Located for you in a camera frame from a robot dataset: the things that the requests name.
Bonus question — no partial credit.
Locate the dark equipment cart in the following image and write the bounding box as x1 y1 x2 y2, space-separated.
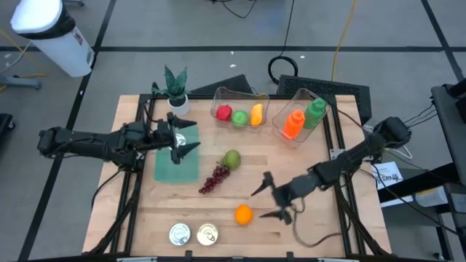
376 78 466 262

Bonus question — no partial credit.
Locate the red bell pepper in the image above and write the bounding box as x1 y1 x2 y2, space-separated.
215 104 234 122

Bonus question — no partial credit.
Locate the black coiled cable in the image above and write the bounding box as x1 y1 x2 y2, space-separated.
267 0 299 85

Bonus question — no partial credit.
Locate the orange fruit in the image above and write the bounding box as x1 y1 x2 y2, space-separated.
234 204 255 226

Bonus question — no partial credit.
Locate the grey stand base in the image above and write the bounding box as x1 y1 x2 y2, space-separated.
0 74 43 91

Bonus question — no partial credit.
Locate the black aluminium rig frame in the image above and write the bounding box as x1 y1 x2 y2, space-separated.
82 92 392 262

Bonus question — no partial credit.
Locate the dark red grape bunch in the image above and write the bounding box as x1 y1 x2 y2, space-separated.
198 165 232 195

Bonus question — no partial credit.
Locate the yellow mango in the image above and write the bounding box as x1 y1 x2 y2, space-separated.
249 103 264 127

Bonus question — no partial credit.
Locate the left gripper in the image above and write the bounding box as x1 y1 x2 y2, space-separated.
151 111 202 165

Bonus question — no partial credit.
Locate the snake plant in white pot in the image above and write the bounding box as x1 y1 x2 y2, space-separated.
151 64 192 116

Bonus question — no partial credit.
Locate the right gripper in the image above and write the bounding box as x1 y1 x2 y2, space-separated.
250 171 309 226

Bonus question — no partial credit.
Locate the green squeeze bottle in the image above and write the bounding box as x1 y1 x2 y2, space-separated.
304 97 328 130

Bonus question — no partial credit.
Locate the pink striped Wild Planet can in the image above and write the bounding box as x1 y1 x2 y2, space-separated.
196 222 220 247

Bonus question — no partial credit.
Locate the orange squeeze bottle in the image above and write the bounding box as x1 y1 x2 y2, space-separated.
282 108 306 140

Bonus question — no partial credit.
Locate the clear plastic bin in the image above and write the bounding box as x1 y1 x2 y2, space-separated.
210 86 271 132
271 87 331 143

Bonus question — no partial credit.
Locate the yellow power cable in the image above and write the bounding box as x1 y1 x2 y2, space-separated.
330 0 360 82

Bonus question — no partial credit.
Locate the left arm base cable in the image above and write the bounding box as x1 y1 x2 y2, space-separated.
90 167 125 210

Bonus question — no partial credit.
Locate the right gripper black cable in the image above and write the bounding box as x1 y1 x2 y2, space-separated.
291 203 343 249

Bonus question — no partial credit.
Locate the white trash can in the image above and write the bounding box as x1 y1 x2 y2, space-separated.
9 0 96 79

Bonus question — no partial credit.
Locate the black floor plate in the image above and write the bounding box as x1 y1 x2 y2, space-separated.
189 74 253 96

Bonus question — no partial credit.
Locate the white printed paper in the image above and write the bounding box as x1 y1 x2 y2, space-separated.
371 161 404 191

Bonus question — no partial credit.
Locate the white cable bundle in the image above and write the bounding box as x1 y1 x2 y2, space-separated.
362 123 414 161

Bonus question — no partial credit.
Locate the black floor equipment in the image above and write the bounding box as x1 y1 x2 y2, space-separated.
0 113 16 146

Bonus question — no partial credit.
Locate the green lime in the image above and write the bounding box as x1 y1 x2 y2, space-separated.
231 110 250 128

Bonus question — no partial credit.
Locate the green pear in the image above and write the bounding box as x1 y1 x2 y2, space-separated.
221 149 242 171

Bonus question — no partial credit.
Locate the thin yellow cable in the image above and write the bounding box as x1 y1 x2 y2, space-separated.
0 28 48 92

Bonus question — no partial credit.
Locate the clear plastic container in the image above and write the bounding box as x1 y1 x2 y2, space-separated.
414 186 449 207

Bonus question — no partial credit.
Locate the black perforated panel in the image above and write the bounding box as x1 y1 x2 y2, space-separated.
276 74 373 127

